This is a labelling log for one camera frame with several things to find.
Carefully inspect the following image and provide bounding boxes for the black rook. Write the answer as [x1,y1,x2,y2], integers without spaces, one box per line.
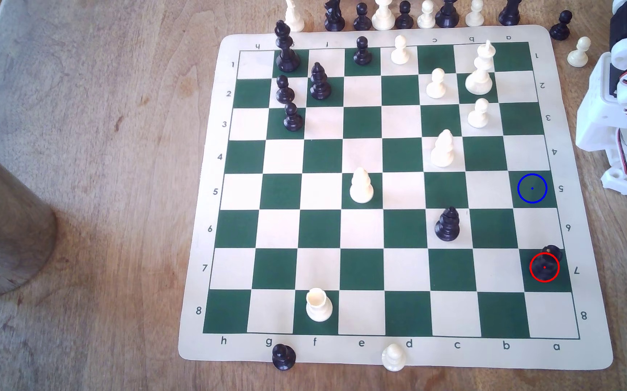
[530,244,564,283]

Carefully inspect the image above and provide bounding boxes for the green white chess mat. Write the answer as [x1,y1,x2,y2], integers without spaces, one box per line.
[178,24,614,371]

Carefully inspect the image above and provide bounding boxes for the white chess piece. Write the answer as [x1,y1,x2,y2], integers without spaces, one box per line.
[284,0,305,32]
[372,0,397,31]

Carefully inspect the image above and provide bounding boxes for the black chess piece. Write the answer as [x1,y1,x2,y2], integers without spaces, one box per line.
[435,0,460,29]
[498,0,522,27]

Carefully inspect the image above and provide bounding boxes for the white bishop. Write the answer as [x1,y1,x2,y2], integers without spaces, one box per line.
[349,167,374,204]
[431,129,456,168]

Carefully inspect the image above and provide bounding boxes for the black pawn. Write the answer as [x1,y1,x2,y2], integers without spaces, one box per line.
[395,1,415,30]
[550,10,573,41]
[353,36,373,66]
[283,102,304,132]
[272,343,297,371]
[353,3,373,31]
[276,75,296,105]

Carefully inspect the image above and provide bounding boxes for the black bishop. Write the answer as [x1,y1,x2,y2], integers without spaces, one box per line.
[309,62,332,101]
[435,206,461,242]

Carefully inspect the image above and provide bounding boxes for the white rook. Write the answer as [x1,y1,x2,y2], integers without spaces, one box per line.
[306,288,334,323]

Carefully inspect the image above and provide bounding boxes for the black king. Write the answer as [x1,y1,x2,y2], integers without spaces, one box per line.
[274,20,301,73]

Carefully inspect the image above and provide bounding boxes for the white pawn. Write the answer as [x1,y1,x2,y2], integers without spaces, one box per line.
[426,68,448,100]
[382,343,407,373]
[467,98,490,129]
[567,36,591,68]
[390,35,411,65]
[465,0,485,28]
[418,0,437,29]

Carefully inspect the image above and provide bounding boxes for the black knight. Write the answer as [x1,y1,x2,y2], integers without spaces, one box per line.
[324,0,346,31]

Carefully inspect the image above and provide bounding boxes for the white king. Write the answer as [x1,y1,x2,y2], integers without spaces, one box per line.
[465,39,496,96]

